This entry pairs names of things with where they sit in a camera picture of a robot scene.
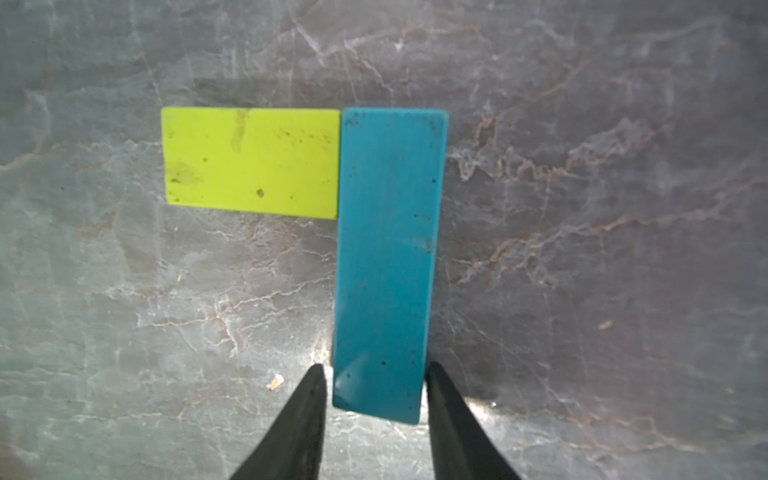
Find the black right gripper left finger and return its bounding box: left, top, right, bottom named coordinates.
left=231, top=364, right=327, bottom=480

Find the lime green short block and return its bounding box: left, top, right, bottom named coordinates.
left=161, top=107, right=341, bottom=219

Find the teal long block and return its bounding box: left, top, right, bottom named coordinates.
left=332, top=108, right=449, bottom=425

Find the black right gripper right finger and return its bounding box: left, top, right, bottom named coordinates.
left=425, top=362, right=520, bottom=480

